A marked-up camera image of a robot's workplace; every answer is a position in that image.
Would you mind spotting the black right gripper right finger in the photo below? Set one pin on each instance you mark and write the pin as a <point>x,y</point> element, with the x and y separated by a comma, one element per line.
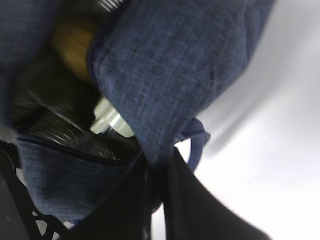
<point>191,212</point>

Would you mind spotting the green lid glass container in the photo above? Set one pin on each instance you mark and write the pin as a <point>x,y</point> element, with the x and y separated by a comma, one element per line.
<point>107,117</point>

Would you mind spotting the yellow pear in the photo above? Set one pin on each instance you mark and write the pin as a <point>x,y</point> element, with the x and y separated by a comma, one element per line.
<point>71,41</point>

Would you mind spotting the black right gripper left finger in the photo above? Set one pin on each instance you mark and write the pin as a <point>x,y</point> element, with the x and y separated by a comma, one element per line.
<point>20,220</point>

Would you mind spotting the dark blue fabric lunch bag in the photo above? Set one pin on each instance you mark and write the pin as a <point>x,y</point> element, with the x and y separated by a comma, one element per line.
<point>158,62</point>

